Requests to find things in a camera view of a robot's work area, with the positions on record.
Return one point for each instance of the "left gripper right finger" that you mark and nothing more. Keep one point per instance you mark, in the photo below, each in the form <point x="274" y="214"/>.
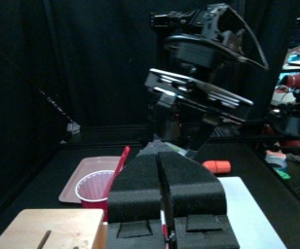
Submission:
<point x="195" y="204"/>

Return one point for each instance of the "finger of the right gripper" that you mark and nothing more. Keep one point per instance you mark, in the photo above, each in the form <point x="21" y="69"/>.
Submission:
<point x="163" y="123"/>
<point x="206" y="133"/>

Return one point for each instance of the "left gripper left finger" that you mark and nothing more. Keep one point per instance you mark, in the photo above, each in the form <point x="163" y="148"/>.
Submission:
<point x="135" y="201"/>

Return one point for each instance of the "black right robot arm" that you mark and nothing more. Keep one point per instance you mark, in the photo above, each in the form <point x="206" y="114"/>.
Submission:
<point x="199" y="42"/>

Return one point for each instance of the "red plastic cup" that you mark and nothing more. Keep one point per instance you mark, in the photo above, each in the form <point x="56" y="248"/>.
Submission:
<point x="91" y="191"/>

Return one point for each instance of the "orange toy roll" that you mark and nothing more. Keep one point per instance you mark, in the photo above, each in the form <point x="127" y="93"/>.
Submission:
<point x="217" y="166"/>

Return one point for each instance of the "red plastic utensil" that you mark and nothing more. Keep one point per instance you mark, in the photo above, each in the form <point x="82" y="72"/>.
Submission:
<point x="120" y="162"/>

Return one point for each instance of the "pink flat tray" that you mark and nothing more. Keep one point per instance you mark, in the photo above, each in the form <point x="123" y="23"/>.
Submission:
<point x="84" y="168"/>

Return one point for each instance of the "grey tape roll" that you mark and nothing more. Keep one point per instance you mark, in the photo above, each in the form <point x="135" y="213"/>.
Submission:
<point x="275" y="160"/>

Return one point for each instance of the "red and wooden box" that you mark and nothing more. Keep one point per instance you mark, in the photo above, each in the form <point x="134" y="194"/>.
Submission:
<point x="56" y="227"/>

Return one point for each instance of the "black stand gear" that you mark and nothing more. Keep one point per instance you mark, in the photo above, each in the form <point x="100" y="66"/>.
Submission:
<point x="293" y="120"/>

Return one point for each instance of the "small green object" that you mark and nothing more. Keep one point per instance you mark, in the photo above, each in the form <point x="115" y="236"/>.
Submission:
<point x="283" y="174"/>

